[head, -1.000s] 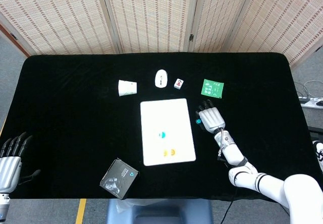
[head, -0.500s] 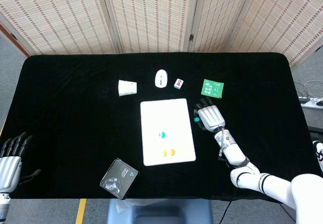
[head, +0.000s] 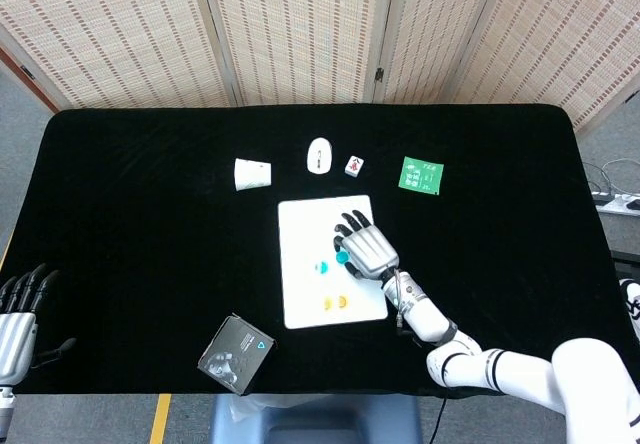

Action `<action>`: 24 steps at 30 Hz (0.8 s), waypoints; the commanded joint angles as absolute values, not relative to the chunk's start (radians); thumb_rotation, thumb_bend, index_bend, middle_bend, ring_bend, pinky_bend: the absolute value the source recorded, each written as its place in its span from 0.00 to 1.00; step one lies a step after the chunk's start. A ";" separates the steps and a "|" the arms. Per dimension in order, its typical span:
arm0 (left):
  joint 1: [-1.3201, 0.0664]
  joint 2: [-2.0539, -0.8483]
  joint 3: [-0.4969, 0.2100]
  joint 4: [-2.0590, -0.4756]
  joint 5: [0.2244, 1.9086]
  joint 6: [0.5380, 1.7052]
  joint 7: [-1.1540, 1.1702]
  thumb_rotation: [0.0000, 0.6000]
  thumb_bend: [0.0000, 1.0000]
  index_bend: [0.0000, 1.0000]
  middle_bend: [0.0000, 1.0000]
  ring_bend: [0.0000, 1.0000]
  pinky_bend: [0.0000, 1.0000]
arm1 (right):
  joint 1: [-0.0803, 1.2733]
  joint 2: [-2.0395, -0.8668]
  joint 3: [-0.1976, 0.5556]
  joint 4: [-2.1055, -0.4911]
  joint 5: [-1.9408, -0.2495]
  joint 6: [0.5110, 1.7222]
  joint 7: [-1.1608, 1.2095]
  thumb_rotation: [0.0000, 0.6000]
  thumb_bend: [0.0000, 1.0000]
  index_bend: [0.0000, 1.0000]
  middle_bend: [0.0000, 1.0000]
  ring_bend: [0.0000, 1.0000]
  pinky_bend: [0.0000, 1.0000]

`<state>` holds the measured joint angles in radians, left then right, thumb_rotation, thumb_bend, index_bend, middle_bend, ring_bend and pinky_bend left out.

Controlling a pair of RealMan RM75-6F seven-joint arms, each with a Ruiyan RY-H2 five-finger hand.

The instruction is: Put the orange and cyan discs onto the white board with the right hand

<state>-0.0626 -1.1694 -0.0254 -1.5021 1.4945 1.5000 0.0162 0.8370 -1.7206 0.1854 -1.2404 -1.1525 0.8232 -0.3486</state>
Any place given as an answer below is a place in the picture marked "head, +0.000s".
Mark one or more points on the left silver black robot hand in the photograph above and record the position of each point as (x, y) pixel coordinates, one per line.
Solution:
(15, 344)

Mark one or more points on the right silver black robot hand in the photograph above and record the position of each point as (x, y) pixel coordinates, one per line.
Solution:
(370, 251)

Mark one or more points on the teal disc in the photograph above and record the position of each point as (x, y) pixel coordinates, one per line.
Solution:
(342, 258)
(321, 267)

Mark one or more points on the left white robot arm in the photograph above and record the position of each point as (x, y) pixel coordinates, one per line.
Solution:
(5, 406)

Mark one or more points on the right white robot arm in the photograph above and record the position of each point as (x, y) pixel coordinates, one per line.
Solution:
(425, 314)

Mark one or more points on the white magnetic board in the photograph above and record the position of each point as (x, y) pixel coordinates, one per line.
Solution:
(305, 224)

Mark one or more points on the white mahjong tile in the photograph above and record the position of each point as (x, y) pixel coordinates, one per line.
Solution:
(354, 166)

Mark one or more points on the green printed packet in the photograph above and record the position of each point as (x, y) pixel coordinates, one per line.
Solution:
(420, 175)

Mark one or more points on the white computer mouse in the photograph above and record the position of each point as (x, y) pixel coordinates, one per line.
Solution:
(320, 156)

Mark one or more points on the white paper cup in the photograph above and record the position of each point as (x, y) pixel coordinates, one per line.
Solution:
(251, 174)

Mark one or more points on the black tracker cardboard box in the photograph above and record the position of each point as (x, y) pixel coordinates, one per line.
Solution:
(235, 356)

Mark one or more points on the black velvet tablecloth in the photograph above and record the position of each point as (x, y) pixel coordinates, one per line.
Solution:
(150, 239)

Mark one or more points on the metal screen hinge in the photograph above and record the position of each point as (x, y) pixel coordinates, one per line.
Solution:
(378, 74)
(27, 72)

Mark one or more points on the woven bamboo folding screen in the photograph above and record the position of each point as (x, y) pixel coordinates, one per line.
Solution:
(300, 29)

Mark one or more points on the white power strip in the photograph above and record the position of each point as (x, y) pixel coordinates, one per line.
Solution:
(620, 205)

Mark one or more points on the white black sneaker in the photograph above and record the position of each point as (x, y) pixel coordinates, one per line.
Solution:
(631, 304)

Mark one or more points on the grey blue robot pedestal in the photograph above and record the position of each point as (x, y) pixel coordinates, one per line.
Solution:
(315, 419)

